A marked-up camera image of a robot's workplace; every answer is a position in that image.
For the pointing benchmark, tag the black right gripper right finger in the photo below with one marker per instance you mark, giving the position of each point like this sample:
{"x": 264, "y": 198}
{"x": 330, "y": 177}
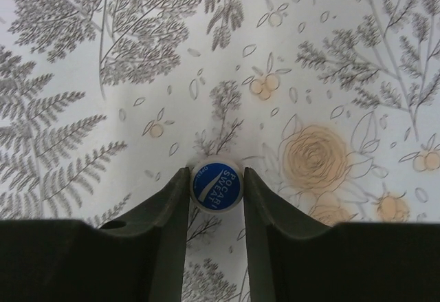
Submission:
{"x": 293, "y": 257}

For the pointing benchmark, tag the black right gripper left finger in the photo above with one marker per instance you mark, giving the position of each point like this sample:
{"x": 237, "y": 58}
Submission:
{"x": 138, "y": 256}

